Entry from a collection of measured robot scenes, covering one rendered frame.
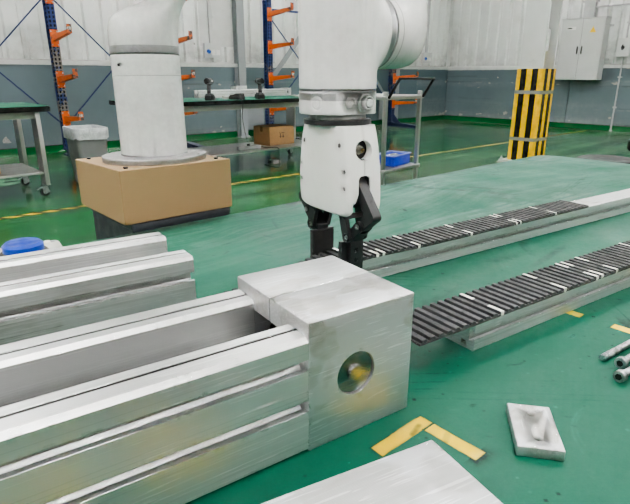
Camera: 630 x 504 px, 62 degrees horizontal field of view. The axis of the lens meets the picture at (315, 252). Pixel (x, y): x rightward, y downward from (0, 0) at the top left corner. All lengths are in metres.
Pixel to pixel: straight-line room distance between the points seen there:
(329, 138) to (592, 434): 0.36
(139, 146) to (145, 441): 0.75
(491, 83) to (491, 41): 0.89
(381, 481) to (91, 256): 0.39
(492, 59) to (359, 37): 12.63
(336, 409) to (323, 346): 0.05
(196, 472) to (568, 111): 12.12
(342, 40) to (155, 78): 0.50
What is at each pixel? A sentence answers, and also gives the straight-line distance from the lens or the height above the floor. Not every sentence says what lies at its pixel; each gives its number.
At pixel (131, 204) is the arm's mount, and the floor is 0.81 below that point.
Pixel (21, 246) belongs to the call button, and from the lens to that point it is 0.62.
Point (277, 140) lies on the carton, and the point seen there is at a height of 0.28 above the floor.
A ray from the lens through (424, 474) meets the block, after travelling 0.22.
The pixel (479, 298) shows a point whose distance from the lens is 0.54.
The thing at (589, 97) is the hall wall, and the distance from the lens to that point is 12.18.
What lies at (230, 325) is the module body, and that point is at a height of 0.85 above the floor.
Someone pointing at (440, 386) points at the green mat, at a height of 0.78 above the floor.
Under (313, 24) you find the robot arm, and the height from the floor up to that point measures 1.07.
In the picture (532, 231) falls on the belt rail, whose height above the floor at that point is 0.79.
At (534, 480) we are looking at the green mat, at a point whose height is 0.78.
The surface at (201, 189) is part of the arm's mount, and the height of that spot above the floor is 0.82.
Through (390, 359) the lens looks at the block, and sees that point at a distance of 0.39.
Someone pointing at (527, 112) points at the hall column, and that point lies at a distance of 6.92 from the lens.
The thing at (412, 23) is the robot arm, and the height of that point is 1.07.
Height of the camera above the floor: 1.02
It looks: 18 degrees down
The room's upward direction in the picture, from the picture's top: straight up
